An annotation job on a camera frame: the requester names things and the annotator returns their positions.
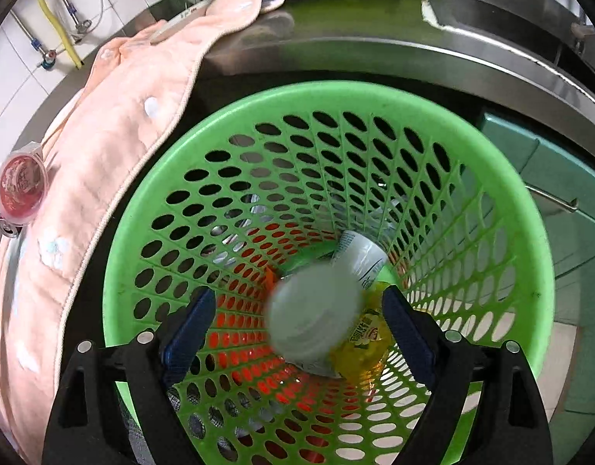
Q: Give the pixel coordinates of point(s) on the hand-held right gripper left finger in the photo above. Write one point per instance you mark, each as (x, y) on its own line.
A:
(191, 334)

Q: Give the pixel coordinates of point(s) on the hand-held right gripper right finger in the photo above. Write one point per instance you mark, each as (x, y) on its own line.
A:
(409, 339)

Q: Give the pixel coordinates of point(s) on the yellow plastic wrapper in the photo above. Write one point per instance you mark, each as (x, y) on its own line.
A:
(367, 344)

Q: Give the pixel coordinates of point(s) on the white plastic lid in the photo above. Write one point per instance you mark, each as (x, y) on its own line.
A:
(317, 315)

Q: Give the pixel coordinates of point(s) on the blue white drink can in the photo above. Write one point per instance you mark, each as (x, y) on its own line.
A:
(360, 256)

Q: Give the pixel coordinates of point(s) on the silver white wrapper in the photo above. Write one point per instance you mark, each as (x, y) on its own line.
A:
(317, 367)

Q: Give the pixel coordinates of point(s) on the orange snack packet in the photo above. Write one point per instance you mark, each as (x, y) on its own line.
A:
(270, 277)

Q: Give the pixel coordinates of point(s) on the green perforated waste basket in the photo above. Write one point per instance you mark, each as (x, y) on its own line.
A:
(496, 203)

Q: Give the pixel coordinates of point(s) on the green cabinet door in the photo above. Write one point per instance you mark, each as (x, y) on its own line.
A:
(564, 232)

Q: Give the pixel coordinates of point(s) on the red drink can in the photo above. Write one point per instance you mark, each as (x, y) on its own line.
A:
(7, 228)

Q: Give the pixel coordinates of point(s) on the peach flower-print towel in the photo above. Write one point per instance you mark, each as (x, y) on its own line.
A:
(108, 131)

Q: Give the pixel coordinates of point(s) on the red plastic cup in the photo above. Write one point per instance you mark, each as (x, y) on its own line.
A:
(21, 186)

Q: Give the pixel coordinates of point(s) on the metal water valve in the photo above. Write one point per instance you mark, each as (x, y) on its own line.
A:
(79, 24)
(48, 60)

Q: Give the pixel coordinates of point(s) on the stainless steel sink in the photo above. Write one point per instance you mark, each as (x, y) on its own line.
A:
(510, 24)

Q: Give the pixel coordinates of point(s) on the metal faucet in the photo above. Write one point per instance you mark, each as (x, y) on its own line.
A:
(581, 34)

